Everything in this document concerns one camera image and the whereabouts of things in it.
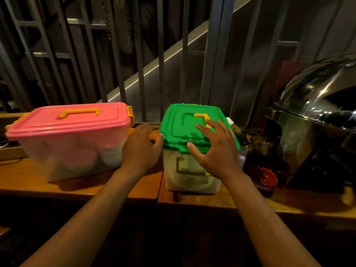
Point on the person's right hand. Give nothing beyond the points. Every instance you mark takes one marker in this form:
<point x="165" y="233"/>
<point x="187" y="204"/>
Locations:
<point x="221" y="155"/>

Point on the person's left hand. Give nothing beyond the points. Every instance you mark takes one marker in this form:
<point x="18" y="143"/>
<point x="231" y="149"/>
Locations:
<point x="137" y="152"/>

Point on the person's right middle finger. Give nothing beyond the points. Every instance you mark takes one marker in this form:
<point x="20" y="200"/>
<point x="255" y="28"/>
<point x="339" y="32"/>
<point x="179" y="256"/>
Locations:
<point x="216" y="127"/>

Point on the person's left thumb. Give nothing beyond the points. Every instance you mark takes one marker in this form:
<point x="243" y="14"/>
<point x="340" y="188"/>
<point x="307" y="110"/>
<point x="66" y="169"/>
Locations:
<point x="159" y="143"/>

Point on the person's right thumb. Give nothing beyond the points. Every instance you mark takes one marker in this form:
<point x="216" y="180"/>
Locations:
<point x="196" y="152"/>

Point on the person's right forearm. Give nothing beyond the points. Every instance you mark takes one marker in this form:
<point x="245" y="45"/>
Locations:
<point x="264" y="219"/>

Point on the person's left forearm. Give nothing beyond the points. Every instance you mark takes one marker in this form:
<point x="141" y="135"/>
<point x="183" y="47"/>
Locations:
<point x="91" y="219"/>

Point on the bottle with white cap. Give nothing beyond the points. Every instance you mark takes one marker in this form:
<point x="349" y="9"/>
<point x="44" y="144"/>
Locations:
<point x="233" y="127"/>

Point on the clear box under green lid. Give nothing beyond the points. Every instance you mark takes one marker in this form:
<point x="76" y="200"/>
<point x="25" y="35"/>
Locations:
<point x="183" y="177"/>

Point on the glass jar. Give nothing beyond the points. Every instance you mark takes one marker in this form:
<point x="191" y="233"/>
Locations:
<point x="260" y="150"/>

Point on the red bowl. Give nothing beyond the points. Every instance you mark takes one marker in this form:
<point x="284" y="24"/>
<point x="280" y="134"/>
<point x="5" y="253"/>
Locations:
<point x="264" y="177"/>

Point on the large steel pot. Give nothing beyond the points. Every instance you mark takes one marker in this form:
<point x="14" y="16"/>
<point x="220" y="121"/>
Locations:
<point x="294" y="141"/>

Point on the dark metal railing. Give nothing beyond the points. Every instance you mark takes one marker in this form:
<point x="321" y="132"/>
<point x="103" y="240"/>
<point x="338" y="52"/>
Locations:
<point x="139" y="52"/>

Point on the clear box under pink lid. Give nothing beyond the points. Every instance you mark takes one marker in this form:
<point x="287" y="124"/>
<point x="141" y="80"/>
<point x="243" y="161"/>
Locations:
<point x="55" y="155"/>

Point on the steel dome lid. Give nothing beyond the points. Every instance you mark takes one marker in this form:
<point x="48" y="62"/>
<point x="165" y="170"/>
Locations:
<point x="319" y="88"/>

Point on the hanging plant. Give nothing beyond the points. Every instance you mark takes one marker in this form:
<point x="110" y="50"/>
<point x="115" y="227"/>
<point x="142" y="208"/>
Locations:
<point x="128" y="24"/>

